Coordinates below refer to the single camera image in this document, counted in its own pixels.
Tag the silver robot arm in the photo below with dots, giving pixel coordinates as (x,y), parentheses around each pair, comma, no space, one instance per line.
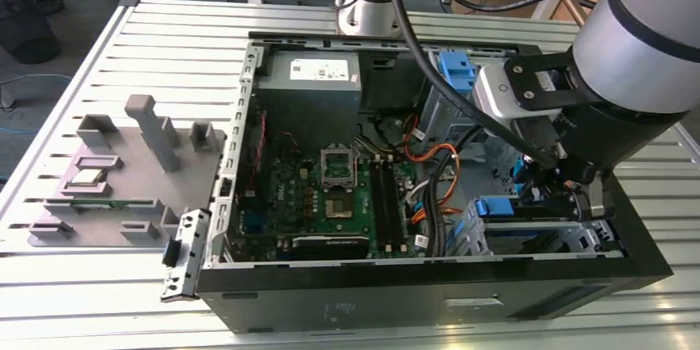
(645,38)

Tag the silver optical drive cage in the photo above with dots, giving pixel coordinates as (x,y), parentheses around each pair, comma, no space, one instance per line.
(437,120)

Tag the blue plastic drive latch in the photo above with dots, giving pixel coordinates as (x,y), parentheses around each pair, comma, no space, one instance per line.
(459,65)

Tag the black RAM slot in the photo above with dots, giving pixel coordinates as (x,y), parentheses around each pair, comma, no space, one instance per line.
(381,202)
(395,202)

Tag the CPU socket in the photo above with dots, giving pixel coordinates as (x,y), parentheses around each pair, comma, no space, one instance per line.
(339,207)

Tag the grey power supply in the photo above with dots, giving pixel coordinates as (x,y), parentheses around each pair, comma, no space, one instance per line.
(305,112)

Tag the black PC case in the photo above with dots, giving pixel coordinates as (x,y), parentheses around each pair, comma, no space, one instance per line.
(383,296)

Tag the black graphics card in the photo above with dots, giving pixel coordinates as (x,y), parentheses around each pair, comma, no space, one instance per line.
(328,245)

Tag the green motherboard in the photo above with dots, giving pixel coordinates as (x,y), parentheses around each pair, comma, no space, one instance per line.
(289,186)

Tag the blue expansion slot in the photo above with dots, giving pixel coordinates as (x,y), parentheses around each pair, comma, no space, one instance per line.
(253,223)

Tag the grey parts rack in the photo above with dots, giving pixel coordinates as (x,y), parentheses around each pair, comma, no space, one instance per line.
(136,186)

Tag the green RAM stick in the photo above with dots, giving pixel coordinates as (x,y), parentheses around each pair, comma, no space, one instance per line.
(101,203)

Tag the silver CPU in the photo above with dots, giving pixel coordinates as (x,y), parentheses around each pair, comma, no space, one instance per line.
(87,178)

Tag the black mesh waste bin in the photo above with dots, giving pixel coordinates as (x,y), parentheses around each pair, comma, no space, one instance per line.
(35,42)

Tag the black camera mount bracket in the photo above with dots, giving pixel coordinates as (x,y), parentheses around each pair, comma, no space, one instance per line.
(524,75)

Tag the silver white wrist camera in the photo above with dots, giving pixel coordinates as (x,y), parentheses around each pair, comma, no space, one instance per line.
(492,96)

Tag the silver expansion slot bracket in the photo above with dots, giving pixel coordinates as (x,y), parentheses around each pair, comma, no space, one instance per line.
(188,251)

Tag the white metal post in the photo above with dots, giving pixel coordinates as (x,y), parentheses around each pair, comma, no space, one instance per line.
(7,96)

